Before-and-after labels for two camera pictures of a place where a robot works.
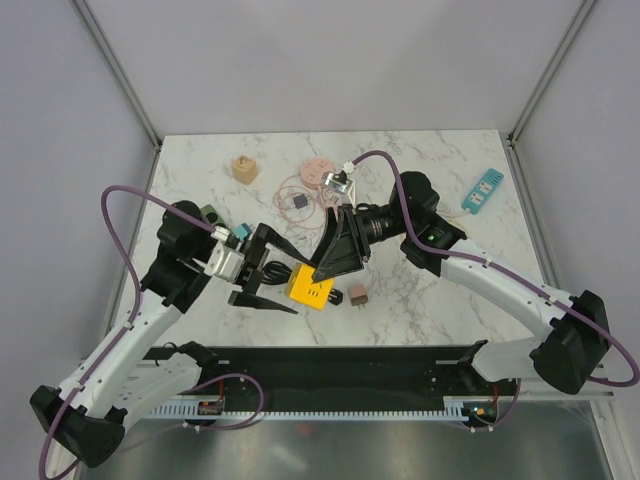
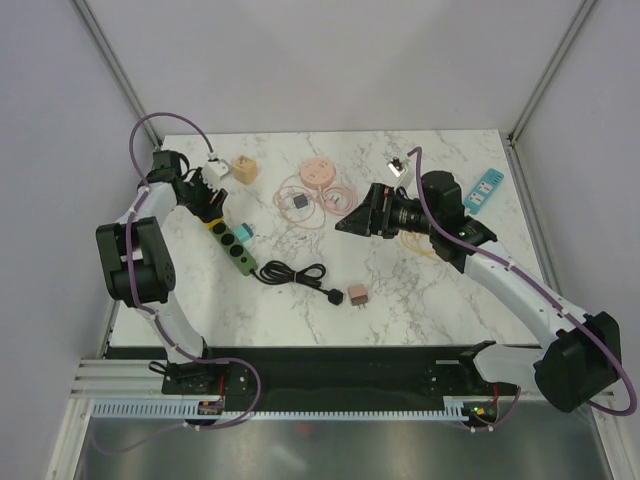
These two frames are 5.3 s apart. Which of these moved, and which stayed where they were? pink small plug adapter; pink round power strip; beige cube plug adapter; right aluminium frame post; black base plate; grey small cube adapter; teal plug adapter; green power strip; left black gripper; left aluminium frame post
Moved: green power strip; left black gripper
Stayed: beige cube plug adapter; black base plate; left aluminium frame post; grey small cube adapter; pink round power strip; teal plug adapter; right aluminium frame post; pink small plug adapter
